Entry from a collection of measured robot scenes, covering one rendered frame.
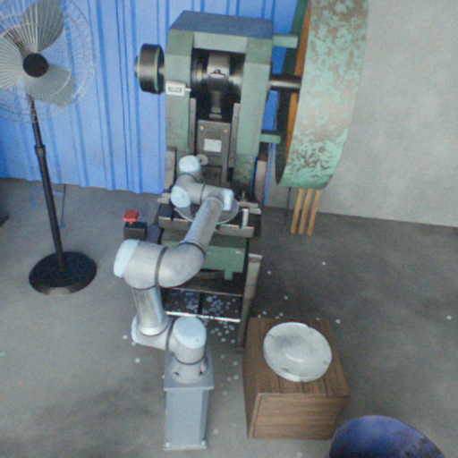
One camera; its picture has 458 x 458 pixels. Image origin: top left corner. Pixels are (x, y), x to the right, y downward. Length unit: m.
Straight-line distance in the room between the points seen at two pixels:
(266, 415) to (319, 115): 1.23
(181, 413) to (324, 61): 1.40
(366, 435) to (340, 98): 1.21
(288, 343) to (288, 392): 0.22
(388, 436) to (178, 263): 1.06
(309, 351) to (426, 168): 1.97
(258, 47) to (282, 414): 1.47
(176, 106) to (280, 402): 1.26
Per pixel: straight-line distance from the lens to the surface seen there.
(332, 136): 1.56
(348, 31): 1.57
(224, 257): 2.06
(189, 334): 1.60
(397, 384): 2.55
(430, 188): 3.66
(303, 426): 2.12
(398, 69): 3.21
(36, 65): 2.10
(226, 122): 1.89
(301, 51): 2.18
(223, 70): 1.82
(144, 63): 1.86
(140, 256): 1.29
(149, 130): 3.30
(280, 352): 1.98
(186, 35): 1.81
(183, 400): 1.83
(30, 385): 2.40
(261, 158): 2.34
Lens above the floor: 1.90
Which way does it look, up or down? 37 degrees down
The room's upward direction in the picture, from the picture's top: 6 degrees clockwise
